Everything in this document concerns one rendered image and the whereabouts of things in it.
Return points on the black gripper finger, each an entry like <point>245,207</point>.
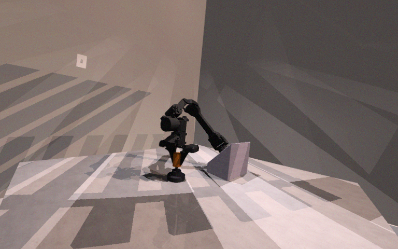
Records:
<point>171,151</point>
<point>183,156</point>

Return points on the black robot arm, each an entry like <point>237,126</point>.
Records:
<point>170,122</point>

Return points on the dark grey round pedestal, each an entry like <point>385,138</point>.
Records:
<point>176,176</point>

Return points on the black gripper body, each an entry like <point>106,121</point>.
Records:
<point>191,148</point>

